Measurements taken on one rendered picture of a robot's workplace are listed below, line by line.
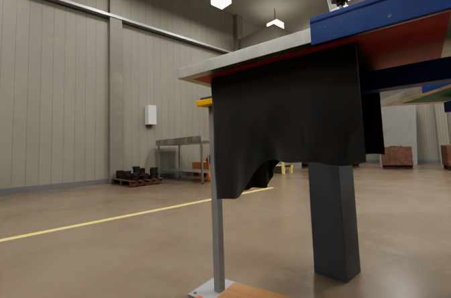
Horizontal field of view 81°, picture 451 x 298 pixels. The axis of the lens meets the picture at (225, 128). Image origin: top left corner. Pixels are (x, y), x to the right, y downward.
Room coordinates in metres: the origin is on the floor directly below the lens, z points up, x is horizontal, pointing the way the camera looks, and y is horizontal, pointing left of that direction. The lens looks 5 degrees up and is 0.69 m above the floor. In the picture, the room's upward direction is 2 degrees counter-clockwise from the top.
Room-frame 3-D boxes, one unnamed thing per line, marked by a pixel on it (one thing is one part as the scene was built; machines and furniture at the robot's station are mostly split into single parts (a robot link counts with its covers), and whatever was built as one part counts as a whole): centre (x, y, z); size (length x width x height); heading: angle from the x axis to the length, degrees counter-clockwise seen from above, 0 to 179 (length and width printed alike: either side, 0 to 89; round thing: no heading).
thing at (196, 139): (6.66, 0.94, 0.52); 2.02 x 0.77 x 1.04; 43
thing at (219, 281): (1.36, 0.06, 0.48); 0.22 x 0.22 x 0.96; 53
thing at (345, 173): (1.52, -0.59, 0.60); 0.18 x 0.18 x 1.20; 43
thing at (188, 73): (0.92, -0.33, 0.97); 0.79 x 0.58 x 0.04; 53
